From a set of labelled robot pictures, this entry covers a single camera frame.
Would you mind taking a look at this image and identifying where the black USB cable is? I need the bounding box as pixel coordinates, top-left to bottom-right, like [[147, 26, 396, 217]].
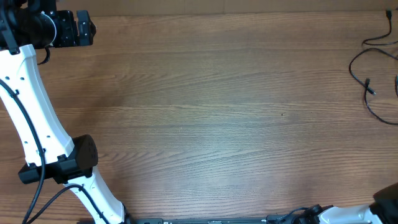
[[348, 8, 398, 96]]

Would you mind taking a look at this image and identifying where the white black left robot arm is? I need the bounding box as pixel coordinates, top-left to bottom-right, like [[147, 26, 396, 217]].
[[1, 0, 132, 223]]

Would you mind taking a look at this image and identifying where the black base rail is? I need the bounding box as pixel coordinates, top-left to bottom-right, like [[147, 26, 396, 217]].
[[132, 213, 297, 224]]

